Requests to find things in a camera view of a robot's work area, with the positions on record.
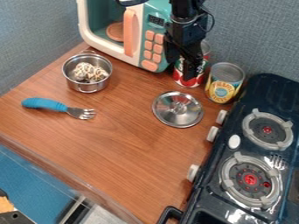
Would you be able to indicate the toy microwave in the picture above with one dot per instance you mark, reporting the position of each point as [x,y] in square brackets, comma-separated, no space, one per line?
[128,30]

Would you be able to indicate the silver lid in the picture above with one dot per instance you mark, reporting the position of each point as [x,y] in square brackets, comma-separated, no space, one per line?
[178,109]

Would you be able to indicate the silver pot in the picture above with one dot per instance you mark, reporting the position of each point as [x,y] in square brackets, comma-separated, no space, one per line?
[87,73]

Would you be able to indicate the yellow toy can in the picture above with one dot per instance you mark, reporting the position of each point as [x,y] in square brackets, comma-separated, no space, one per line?
[224,83]

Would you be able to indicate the toy stove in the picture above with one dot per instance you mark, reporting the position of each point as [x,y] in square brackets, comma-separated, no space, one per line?
[249,151]

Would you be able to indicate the red toy can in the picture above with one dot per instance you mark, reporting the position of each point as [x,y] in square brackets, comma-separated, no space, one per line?
[190,74]

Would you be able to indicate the spotted plush toy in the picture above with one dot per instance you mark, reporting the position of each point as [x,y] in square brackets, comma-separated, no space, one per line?
[90,72]

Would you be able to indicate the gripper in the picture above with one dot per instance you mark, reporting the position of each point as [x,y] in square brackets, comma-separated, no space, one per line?
[185,33]

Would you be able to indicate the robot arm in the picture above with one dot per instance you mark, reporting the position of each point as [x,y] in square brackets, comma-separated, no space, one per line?
[182,7]

